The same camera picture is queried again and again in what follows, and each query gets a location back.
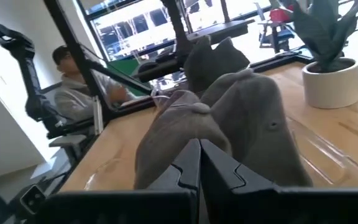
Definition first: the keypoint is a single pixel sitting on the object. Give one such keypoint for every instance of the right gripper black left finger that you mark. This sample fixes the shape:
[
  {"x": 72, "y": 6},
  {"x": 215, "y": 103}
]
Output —
[{"x": 166, "y": 205}]

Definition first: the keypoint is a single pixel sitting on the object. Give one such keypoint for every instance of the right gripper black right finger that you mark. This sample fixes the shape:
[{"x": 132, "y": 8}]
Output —
[{"x": 244, "y": 205}]

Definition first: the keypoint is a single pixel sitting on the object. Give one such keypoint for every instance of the grey baseball cap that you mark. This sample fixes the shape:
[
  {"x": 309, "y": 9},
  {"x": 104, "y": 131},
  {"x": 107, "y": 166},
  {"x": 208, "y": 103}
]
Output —
[
  {"x": 253, "y": 124},
  {"x": 172, "y": 133}
]

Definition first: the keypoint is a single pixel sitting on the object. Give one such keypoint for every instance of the dark green-black baseball cap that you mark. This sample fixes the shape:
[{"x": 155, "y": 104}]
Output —
[{"x": 210, "y": 68}]

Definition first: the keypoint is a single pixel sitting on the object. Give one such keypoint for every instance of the clear plastic bin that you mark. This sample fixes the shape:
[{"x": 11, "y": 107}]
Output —
[
  {"x": 328, "y": 155},
  {"x": 166, "y": 98}
]

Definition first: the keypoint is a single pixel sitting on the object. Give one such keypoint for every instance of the grey office chair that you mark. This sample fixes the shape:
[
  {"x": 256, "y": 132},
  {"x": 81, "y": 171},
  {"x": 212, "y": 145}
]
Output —
[{"x": 67, "y": 141}]

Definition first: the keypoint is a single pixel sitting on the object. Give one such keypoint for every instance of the person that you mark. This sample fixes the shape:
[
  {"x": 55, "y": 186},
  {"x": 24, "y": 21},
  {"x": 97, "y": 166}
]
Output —
[{"x": 73, "y": 102}]

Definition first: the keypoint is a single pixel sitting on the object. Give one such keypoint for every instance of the green screen monitor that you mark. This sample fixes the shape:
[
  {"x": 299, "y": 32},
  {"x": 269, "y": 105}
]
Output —
[{"x": 126, "y": 67}]

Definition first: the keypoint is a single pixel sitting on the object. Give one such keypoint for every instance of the snake plant in white pot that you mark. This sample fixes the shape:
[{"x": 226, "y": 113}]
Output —
[{"x": 331, "y": 87}]

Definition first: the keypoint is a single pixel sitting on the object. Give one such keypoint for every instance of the black desk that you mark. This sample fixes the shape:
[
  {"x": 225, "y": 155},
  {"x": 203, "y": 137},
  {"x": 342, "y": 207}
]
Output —
[{"x": 228, "y": 29}]

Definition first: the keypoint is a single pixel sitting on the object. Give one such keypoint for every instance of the red chair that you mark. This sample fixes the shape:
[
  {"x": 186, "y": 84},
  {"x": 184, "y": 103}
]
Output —
[{"x": 278, "y": 15}]

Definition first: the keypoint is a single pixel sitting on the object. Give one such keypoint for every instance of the silver aluminium bracket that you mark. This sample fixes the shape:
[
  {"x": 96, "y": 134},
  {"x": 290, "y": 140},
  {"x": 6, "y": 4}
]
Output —
[{"x": 98, "y": 115}]

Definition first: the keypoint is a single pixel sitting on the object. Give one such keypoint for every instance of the black rig frame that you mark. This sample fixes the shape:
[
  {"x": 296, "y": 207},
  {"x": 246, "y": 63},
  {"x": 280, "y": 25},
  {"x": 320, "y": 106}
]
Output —
[{"x": 73, "y": 46}]

